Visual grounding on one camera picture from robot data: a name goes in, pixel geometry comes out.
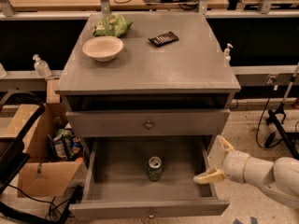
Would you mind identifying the closed grey top drawer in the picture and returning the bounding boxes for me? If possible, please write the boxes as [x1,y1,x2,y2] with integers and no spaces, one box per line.
[66,109,230,137]

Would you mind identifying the green soda can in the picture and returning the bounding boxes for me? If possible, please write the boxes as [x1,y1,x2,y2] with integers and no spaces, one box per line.
[148,156,163,181]

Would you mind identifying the cardboard box with snacks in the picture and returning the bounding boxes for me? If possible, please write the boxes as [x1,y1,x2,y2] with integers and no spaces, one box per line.
[3,102,85,199]

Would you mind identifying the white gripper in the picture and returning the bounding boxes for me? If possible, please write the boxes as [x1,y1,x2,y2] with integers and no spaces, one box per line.
[193,135,250,184]

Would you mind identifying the clear sanitizer pump bottle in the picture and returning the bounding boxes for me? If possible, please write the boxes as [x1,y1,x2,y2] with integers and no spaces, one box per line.
[33,54,51,77]

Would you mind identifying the black chair frame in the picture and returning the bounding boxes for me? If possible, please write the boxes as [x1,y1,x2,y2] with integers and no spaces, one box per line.
[0,89,45,194]

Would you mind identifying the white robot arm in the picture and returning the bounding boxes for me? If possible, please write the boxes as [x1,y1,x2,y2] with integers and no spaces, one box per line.
[193,136,299,209]

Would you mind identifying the small white pump bottle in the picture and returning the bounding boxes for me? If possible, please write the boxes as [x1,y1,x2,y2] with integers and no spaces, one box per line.
[223,43,233,63]

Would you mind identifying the open grey middle drawer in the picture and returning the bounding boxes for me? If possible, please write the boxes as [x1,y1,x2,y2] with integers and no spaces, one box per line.
[70,136,229,220]

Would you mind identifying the grey wooden drawer cabinet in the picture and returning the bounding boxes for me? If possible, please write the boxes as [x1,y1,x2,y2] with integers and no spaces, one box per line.
[55,12,242,147]

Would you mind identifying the snack packets in box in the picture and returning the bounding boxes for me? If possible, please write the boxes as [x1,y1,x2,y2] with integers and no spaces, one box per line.
[47,123,83,161]

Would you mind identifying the green chip bag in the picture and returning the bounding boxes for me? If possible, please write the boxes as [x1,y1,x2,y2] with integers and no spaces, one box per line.
[93,14,133,37]

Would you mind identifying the black tripod stand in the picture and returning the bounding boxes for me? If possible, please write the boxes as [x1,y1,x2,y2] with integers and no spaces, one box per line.
[263,63,299,160]

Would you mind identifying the black floor cable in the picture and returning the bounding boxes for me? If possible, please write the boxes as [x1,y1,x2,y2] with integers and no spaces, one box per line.
[6,184,83,223]

